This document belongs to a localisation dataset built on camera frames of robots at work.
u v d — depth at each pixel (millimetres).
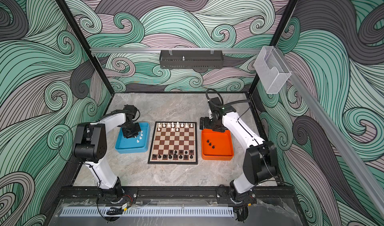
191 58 951
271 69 791
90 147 495
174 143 901
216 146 908
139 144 895
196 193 753
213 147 899
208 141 922
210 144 913
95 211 697
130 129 800
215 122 602
